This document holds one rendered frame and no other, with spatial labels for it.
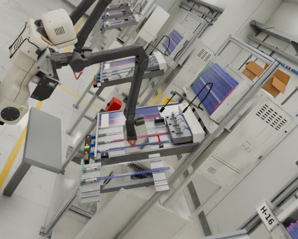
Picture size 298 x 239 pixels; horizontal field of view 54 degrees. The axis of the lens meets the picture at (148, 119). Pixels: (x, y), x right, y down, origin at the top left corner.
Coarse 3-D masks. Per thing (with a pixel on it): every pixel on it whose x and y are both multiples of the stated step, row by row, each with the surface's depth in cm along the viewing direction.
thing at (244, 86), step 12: (252, 48) 203; (216, 60) 235; (264, 60) 184; (192, 84) 241; (240, 84) 180; (252, 84) 181; (228, 96) 184; (240, 96) 184; (204, 108) 203; (228, 108) 187; (216, 120) 190; (144, 168) 242; (72, 204) 208; (84, 216) 211
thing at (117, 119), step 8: (120, 112) 252; (136, 112) 249; (144, 112) 248; (152, 112) 246; (104, 120) 242; (112, 120) 241; (120, 120) 239; (144, 120) 235; (152, 120) 235; (104, 128) 233
